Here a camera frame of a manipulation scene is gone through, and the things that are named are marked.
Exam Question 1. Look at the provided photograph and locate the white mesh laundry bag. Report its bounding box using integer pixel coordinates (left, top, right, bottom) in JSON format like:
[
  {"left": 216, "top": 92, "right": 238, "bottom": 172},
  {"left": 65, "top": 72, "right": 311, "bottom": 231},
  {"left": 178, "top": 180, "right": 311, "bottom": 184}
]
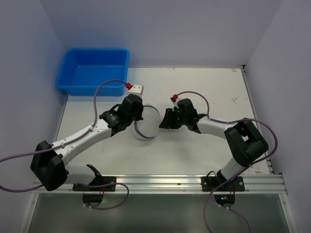
[{"left": 132, "top": 104, "right": 161, "bottom": 140}]

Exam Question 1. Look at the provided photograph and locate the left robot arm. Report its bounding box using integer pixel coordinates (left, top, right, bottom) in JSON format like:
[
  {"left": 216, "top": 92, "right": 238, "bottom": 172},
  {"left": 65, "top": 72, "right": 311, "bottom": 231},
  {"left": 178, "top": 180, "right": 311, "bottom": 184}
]
[{"left": 30, "top": 94, "right": 143, "bottom": 191}]

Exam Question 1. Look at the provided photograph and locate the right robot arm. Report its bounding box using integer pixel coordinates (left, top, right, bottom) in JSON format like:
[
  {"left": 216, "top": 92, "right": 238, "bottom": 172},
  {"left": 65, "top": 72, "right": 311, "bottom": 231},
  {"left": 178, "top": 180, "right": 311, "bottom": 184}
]
[{"left": 159, "top": 95, "right": 269, "bottom": 185}]

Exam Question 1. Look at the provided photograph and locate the blue plastic bin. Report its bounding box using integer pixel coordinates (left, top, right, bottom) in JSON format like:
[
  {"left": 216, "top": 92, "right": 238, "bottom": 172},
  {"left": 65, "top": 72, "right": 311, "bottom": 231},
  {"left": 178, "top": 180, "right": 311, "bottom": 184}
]
[{"left": 55, "top": 48, "right": 130, "bottom": 96}]

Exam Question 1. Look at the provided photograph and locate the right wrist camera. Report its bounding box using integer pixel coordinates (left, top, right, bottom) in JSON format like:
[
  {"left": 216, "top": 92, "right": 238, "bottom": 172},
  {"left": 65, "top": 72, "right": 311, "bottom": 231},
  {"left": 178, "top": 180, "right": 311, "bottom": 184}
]
[{"left": 170, "top": 94, "right": 181, "bottom": 108}]

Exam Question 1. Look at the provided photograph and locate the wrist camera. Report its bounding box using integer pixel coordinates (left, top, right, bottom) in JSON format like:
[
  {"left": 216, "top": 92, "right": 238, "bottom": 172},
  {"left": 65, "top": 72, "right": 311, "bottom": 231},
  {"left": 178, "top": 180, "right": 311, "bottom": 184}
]
[
  {"left": 170, "top": 94, "right": 181, "bottom": 108},
  {"left": 128, "top": 84, "right": 144, "bottom": 98}
]

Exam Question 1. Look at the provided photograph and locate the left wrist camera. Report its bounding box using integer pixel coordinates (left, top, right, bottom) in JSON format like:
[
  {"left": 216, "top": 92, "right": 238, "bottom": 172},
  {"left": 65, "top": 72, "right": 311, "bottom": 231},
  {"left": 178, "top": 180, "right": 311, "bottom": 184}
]
[{"left": 128, "top": 84, "right": 144, "bottom": 98}]

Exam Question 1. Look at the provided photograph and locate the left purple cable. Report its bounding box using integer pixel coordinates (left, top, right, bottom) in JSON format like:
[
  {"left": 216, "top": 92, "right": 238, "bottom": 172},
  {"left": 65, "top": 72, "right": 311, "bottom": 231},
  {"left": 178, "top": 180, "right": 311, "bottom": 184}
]
[{"left": 0, "top": 79, "right": 129, "bottom": 210}]

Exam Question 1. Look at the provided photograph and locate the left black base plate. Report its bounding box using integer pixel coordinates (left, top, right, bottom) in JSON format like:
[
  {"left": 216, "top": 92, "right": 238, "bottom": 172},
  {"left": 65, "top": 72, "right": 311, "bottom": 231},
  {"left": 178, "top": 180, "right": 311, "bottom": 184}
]
[{"left": 72, "top": 176, "right": 117, "bottom": 192}]

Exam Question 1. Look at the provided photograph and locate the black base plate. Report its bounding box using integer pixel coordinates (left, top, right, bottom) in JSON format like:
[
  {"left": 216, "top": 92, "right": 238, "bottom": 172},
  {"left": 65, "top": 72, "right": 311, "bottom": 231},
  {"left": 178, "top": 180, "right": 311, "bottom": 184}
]
[
  {"left": 201, "top": 171, "right": 245, "bottom": 192},
  {"left": 72, "top": 176, "right": 117, "bottom": 192}
]

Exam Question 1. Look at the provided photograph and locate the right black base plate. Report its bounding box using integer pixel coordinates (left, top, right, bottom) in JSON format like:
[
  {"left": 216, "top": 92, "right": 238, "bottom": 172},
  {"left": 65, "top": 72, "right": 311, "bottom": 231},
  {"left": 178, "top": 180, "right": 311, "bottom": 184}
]
[{"left": 201, "top": 171, "right": 245, "bottom": 192}]

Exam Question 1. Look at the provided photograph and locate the aluminium mounting rail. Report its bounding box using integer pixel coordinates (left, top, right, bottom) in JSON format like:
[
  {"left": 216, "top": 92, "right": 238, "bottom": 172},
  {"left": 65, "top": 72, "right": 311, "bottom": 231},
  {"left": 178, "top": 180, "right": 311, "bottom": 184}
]
[{"left": 31, "top": 172, "right": 286, "bottom": 194}]

